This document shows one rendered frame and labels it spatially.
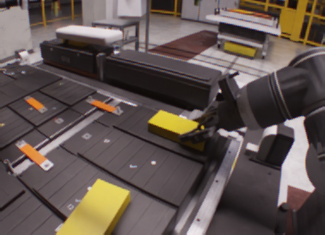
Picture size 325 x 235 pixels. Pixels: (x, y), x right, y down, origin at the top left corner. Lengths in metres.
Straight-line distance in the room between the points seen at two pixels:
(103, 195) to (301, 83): 0.41
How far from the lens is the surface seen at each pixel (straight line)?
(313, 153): 0.42
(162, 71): 0.73
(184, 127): 0.57
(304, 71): 0.43
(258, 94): 0.44
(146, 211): 0.43
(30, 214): 0.47
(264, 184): 0.71
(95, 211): 0.40
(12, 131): 0.70
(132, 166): 0.50
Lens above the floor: 1.37
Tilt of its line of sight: 31 degrees down
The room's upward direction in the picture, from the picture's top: 4 degrees clockwise
